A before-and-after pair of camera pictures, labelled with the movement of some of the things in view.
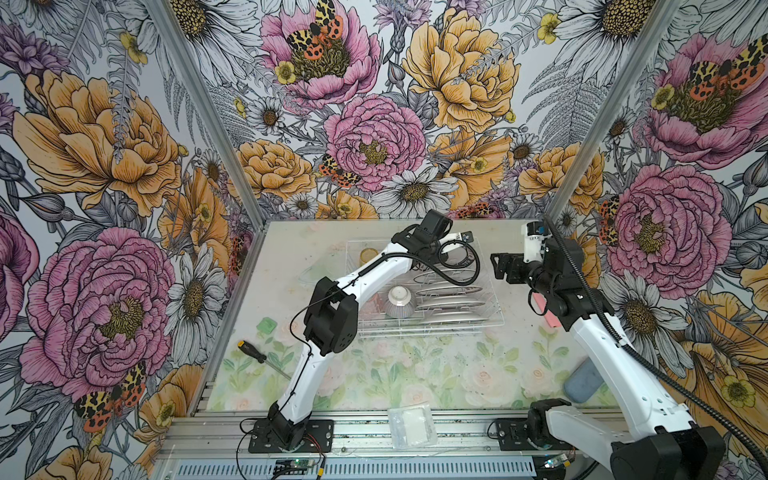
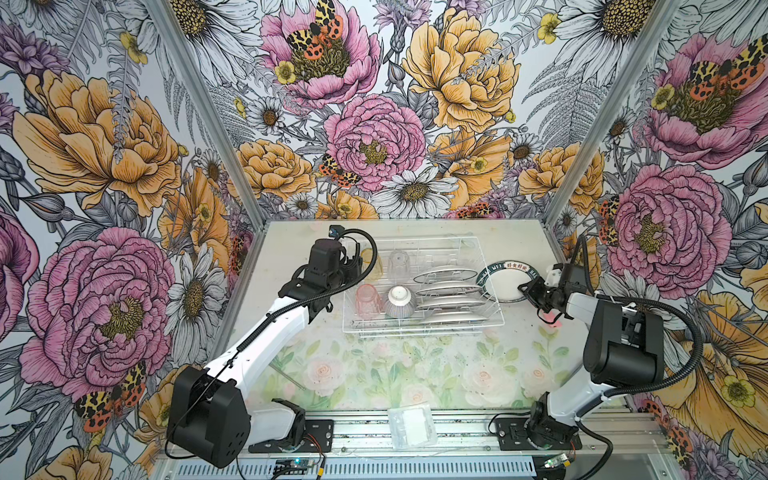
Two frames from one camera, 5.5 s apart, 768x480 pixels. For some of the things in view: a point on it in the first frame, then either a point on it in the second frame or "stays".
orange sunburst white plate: x=449 y=290 → x=444 y=275
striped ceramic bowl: x=400 y=304 stays
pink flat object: x=550 y=317 stays
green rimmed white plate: x=437 y=278 → x=500 y=280
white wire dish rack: x=452 y=294 stays
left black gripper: x=435 y=258 → x=354 y=269
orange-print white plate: x=450 y=304 → x=449 y=290
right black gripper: x=516 y=261 → x=531 y=292
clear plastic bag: x=412 y=427 stays
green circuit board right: x=554 y=462 stays
